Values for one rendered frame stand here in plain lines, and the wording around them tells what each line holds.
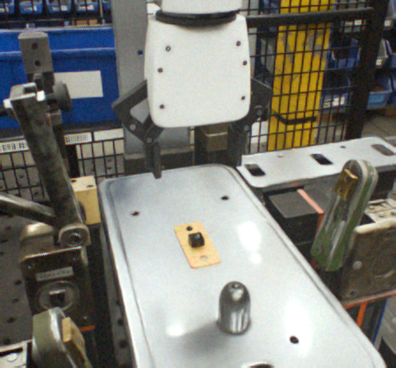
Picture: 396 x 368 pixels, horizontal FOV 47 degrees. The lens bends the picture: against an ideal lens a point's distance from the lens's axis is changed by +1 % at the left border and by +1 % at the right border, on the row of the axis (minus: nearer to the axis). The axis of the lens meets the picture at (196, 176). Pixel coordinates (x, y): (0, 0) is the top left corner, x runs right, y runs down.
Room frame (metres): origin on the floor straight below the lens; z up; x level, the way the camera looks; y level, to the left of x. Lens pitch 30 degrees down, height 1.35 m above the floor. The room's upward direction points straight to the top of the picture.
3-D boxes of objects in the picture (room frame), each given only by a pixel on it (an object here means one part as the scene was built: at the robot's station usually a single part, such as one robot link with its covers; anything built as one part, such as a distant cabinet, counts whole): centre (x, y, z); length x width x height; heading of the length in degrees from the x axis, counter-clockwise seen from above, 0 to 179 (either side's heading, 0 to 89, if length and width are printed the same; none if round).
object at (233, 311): (0.32, -0.04, 1.02); 0.03 x 0.03 x 0.07
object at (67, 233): (0.37, 0.13, 1.06); 0.03 x 0.01 x 0.03; 107
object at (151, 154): (0.42, 0.06, 1.14); 0.03 x 0.03 x 0.07; 17
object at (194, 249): (0.44, 0.00, 1.01); 0.08 x 0.04 x 0.01; 17
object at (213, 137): (0.74, -0.04, 0.88); 0.08 x 0.08 x 0.36; 17
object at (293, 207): (0.56, -0.16, 0.84); 0.11 x 0.10 x 0.28; 107
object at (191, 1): (0.44, 0.00, 1.29); 0.09 x 0.08 x 0.03; 107
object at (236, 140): (0.45, -0.05, 1.14); 0.03 x 0.03 x 0.07; 17
